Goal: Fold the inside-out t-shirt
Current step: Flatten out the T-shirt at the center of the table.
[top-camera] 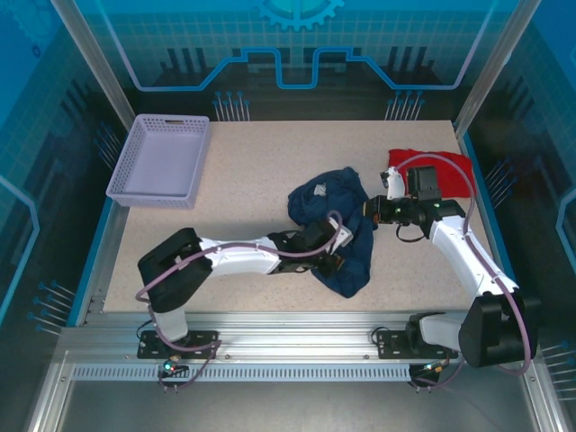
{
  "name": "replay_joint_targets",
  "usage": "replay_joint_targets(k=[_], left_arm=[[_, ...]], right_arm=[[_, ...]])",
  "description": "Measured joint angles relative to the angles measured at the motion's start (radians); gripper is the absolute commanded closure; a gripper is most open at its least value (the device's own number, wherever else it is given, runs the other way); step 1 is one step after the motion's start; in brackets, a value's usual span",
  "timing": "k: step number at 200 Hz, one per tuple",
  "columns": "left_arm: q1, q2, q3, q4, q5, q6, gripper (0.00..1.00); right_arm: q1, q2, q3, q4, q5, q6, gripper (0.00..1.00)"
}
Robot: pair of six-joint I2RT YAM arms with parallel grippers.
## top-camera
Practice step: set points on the navy blue t-shirt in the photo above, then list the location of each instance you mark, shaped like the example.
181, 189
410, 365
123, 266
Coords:
346, 193

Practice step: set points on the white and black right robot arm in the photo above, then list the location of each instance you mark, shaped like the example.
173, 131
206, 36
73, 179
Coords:
454, 247

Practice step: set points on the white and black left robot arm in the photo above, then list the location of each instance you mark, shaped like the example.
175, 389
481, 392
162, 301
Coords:
243, 263

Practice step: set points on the red folded t-shirt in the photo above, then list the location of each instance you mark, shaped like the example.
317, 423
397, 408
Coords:
450, 180

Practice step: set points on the blue table edge strip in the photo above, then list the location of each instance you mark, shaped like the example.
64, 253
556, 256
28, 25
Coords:
96, 252
485, 193

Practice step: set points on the small circuit board with LED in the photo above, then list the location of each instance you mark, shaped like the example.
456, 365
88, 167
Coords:
170, 366
432, 368

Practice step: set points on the lavender plastic basket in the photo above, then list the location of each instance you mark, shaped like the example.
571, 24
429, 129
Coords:
157, 157

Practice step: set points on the aluminium mounting rail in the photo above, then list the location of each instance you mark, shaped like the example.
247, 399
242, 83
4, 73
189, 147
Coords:
292, 333

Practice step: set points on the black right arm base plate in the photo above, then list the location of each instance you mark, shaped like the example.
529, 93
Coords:
389, 344

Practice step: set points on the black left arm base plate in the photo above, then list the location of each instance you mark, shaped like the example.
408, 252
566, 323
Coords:
200, 336

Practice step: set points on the aluminium frame post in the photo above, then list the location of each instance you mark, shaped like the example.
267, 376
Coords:
495, 58
90, 58

